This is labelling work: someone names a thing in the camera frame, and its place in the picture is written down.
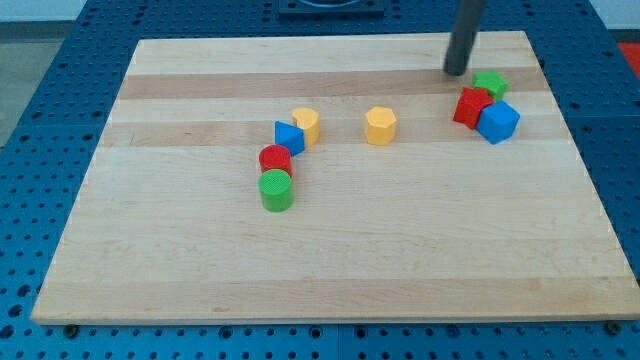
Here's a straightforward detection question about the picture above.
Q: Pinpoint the red star block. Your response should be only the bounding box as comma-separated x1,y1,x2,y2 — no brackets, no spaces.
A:
453,87,494,129

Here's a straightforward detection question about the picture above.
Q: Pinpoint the blue cube block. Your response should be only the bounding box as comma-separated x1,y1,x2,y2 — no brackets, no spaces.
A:
476,101,520,144

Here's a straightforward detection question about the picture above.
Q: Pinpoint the green star block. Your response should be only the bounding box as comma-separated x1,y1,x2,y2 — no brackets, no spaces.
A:
472,70,509,101

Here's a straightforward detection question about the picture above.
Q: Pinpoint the light wooden board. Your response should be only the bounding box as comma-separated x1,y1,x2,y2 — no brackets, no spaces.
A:
31,31,639,325

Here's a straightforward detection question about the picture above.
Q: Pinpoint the green cylinder block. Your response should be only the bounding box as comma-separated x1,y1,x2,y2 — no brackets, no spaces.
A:
258,169,294,212

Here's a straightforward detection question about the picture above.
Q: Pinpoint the blue triangle block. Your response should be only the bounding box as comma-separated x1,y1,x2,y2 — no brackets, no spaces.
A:
274,121,306,156

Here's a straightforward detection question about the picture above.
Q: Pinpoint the red cylinder block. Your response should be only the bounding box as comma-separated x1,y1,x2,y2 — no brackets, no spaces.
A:
258,144,293,176

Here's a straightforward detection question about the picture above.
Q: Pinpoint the yellow heart block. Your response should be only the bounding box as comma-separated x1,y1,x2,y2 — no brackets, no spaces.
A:
292,107,321,147

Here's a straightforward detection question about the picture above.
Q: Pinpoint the yellow hexagon block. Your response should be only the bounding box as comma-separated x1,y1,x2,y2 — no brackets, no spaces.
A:
364,106,397,146

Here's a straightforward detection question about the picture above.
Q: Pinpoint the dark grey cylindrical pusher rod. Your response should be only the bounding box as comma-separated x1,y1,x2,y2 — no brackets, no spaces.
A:
443,0,488,76

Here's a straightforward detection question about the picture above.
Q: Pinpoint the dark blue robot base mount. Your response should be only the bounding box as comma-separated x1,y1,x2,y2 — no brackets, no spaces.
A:
276,0,385,18

